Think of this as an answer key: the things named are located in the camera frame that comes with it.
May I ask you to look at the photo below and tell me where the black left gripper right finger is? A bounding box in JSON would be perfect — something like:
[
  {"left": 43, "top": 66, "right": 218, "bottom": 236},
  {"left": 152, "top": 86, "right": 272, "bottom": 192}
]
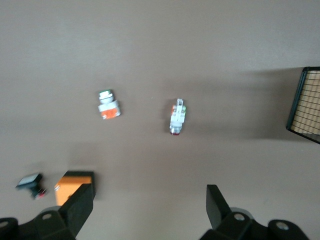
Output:
[{"left": 199, "top": 184, "right": 270, "bottom": 240}]

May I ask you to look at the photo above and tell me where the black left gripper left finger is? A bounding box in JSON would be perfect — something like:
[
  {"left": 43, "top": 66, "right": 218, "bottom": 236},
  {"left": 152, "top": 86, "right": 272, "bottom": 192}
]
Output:
[{"left": 18, "top": 183, "right": 95, "bottom": 240}]

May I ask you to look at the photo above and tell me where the red pushbutton switch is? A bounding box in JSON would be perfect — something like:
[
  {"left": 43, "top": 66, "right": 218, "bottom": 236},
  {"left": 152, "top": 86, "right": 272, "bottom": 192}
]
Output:
[{"left": 167, "top": 98, "right": 188, "bottom": 137}]

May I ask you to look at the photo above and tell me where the small orange grey connector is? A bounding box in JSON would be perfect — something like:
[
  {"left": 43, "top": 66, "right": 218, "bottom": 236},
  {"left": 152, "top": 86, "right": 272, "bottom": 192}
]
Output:
[{"left": 97, "top": 89, "right": 123, "bottom": 121}]

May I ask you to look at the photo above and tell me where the brown table cover sheet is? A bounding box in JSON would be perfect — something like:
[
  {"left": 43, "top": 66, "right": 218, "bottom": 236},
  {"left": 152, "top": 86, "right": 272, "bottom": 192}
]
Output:
[{"left": 0, "top": 0, "right": 320, "bottom": 240}]

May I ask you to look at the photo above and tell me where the orange button enclosure box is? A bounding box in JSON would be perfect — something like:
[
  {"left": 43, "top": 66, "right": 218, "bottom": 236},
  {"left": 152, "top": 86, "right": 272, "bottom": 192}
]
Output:
[{"left": 53, "top": 170, "right": 97, "bottom": 207}]

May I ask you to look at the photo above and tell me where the small black red switch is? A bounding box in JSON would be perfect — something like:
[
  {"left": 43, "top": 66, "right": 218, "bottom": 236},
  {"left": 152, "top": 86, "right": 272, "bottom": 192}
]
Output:
[{"left": 15, "top": 172, "right": 48, "bottom": 200}]

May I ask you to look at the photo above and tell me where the black wire rack wooden top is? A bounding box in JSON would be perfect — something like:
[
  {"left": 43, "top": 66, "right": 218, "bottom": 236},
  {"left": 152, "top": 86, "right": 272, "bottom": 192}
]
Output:
[{"left": 285, "top": 66, "right": 320, "bottom": 146}]

